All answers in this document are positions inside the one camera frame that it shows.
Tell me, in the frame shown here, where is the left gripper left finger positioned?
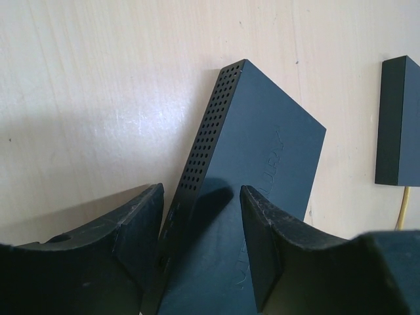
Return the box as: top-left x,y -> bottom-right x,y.
1,184 -> 164,314

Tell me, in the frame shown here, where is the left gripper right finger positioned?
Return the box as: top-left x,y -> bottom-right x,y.
240,186 -> 419,314

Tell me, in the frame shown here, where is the yellow ethernet cable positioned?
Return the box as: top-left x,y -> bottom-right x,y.
395,186 -> 411,231

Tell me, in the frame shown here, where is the black network switch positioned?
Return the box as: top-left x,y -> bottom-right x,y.
140,59 -> 326,314
375,56 -> 419,187

